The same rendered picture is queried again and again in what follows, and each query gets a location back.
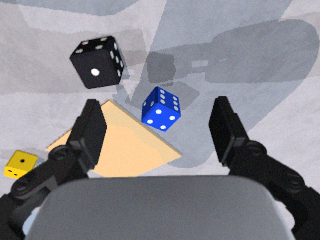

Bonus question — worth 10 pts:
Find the blue die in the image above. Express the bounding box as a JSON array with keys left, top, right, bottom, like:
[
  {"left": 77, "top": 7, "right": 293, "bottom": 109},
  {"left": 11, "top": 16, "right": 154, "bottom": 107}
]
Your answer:
[{"left": 141, "top": 87, "right": 181, "bottom": 132}]

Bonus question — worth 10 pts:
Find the yellow die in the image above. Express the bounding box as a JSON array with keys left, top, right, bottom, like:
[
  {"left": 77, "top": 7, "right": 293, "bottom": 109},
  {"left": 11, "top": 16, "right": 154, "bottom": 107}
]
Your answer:
[{"left": 4, "top": 150, "right": 38, "bottom": 179}]

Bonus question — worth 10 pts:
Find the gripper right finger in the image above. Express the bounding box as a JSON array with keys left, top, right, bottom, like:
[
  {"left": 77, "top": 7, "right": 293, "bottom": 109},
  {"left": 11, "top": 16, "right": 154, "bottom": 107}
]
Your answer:
[{"left": 208, "top": 96, "right": 320, "bottom": 240}]

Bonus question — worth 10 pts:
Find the black die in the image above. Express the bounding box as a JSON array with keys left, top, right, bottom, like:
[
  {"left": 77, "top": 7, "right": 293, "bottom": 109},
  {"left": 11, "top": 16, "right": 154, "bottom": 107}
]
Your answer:
[{"left": 69, "top": 36, "right": 124, "bottom": 89}]

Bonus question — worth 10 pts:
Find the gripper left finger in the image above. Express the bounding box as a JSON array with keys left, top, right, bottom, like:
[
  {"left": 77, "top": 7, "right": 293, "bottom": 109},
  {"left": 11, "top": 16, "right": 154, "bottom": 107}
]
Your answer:
[{"left": 0, "top": 99, "right": 107, "bottom": 240}]

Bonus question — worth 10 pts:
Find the tan flat mat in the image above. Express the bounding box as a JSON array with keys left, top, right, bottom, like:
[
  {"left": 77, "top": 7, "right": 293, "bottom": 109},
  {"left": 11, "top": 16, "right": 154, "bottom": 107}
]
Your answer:
[{"left": 91, "top": 99, "right": 182, "bottom": 177}]

